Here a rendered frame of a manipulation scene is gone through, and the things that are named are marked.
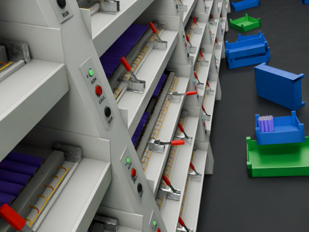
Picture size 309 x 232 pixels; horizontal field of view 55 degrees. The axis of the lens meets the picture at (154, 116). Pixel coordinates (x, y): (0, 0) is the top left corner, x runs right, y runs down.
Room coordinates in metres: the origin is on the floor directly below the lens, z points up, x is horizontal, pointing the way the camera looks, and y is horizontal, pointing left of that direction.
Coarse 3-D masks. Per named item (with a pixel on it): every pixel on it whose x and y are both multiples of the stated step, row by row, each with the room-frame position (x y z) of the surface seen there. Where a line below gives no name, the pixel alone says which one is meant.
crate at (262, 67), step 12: (264, 72) 1.54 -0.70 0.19; (276, 72) 1.47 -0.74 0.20; (288, 72) 1.43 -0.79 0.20; (264, 84) 1.55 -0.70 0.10; (276, 84) 1.46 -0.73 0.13; (288, 84) 1.37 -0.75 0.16; (300, 84) 1.35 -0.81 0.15; (264, 96) 1.56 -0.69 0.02; (276, 96) 1.46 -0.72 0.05; (288, 96) 1.38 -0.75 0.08; (300, 96) 1.35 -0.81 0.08; (288, 108) 1.38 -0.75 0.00
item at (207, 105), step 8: (208, 72) 1.73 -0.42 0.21; (208, 80) 1.71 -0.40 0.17; (216, 80) 1.71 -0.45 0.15; (208, 88) 1.62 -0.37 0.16; (208, 96) 1.53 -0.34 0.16; (208, 104) 1.44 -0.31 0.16; (208, 112) 1.37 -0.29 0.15; (208, 120) 1.29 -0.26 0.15; (208, 128) 1.23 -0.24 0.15; (208, 136) 1.16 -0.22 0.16
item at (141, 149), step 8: (168, 80) 1.01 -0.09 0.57; (168, 88) 0.95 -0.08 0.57; (160, 96) 0.90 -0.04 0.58; (160, 104) 0.85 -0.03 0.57; (168, 104) 0.87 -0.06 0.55; (152, 120) 0.77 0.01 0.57; (152, 128) 0.73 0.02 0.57; (144, 136) 0.69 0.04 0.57; (144, 144) 0.66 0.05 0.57; (136, 152) 0.63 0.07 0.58; (144, 152) 0.65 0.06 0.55; (144, 168) 0.59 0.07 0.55
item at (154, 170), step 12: (168, 72) 1.08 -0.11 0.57; (180, 72) 1.08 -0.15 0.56; (180, 84) 1.02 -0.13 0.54; (168, 108) 0.86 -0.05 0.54; (180, 108) 0.87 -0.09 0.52; (168, 120) 0.80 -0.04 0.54; (156, 132) 0.74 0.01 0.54; (168, 132) 0.74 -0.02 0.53; (156, 156) 0.64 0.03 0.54; (156, 168) 0.60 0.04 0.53; (156, 180) 0.56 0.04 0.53; (156, 192) 0.56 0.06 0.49
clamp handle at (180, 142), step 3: (159, 141) 0.66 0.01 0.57; (174, 141) 0.65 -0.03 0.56; (177, 141) 0.64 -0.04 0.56; (180, 141) 0.64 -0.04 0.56; (183, 141) 0.64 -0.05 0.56; (159, 144) 0.66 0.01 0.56; (162, 144) 0.66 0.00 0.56; (165, 144) 0.65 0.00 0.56; (168, 144) 0.65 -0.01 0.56; (171, 144) 0.65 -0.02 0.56; (174, 144) 0.64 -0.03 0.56; (177, 144) 0.64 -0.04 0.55; (180, 144) 0.64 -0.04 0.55; (183, 144) 0.63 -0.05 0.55
